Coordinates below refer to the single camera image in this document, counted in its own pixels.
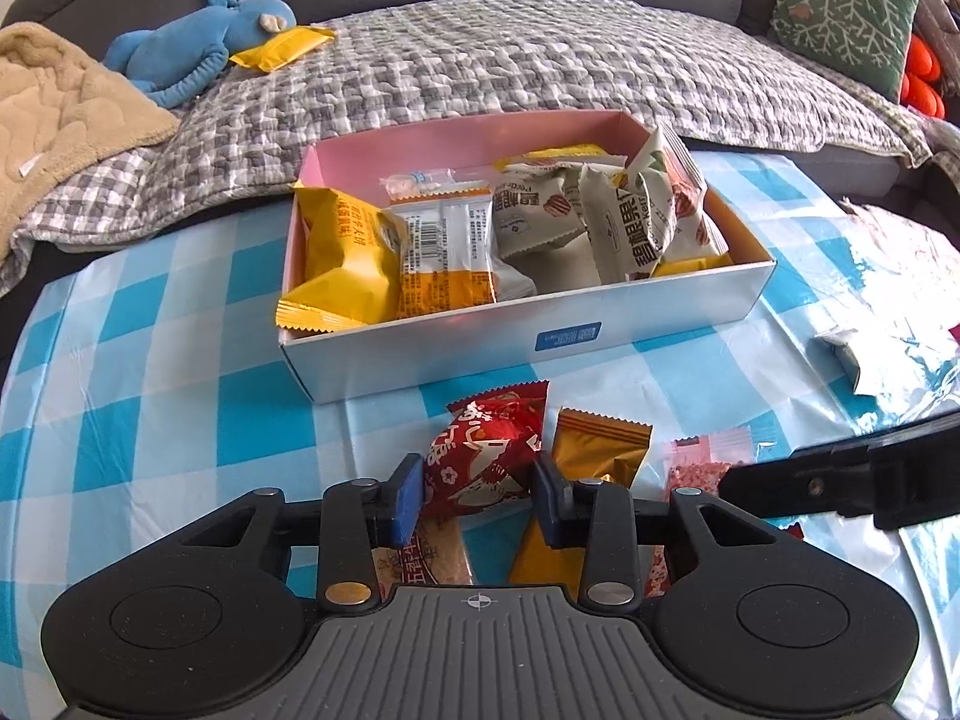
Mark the beige blanket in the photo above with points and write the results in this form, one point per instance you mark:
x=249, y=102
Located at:
x=60, y=112

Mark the brown cracker packet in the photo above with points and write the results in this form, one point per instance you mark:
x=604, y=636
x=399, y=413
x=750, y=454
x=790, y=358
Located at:
x=442, y=559

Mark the blue checked tablecloth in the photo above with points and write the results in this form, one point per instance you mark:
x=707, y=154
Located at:
x=150, y=390

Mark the pink snack packet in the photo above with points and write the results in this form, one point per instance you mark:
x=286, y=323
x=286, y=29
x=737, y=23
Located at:
x=697, y=469

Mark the white orange snack packet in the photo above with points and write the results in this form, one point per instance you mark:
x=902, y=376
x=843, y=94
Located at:
x=442, y=270

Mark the yellow packet beside plush toy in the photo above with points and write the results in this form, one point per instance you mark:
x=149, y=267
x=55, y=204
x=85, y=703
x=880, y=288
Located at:
x=281, y=49

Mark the brown cloth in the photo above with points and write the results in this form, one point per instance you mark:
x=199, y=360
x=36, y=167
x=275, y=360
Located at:
x=937, y=15

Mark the white green snack packet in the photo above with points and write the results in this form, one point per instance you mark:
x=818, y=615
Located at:
x=667, y=180

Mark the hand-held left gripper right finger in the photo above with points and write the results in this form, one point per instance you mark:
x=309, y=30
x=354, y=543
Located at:
x=546, y=504

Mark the green patterned cushion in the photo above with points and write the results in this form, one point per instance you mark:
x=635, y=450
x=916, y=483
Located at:
x=840, y=15

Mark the white nut snack packet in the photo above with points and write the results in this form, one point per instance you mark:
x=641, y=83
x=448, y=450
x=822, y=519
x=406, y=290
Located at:
x=622, y=232
x=532, y=217

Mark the crumpled clear plastic wrap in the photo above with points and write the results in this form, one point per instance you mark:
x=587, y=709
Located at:
x=900, y=262

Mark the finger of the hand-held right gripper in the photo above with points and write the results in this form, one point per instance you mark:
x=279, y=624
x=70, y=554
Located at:
x=825, y=476

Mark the white cardboard box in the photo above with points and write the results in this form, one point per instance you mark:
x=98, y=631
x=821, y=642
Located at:
x=450, y=345

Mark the gold snack packet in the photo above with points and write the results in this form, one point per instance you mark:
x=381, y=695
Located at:
x=600, y=450

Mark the grey checked blanket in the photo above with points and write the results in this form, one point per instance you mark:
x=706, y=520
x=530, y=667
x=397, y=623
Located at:
x=525, y=60

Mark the blue plush toy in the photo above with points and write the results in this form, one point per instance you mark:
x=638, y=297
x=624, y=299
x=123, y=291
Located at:
x=195, y=37

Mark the orange soft object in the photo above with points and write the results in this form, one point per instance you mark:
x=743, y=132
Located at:
x=924, y=79

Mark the small clear snack packet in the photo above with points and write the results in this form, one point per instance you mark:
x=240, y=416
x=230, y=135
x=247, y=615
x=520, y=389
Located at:
x=412, y=181

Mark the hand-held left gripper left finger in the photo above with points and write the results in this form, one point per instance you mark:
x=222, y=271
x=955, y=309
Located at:
x=409, y=504

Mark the large yellow snack packet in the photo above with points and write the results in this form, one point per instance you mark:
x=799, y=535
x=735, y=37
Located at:
x=337, y=255

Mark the small white packet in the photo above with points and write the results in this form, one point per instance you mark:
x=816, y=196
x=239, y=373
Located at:
x=851, y=352

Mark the yellow snack packet red label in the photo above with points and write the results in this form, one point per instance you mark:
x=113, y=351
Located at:
x=562, y=156

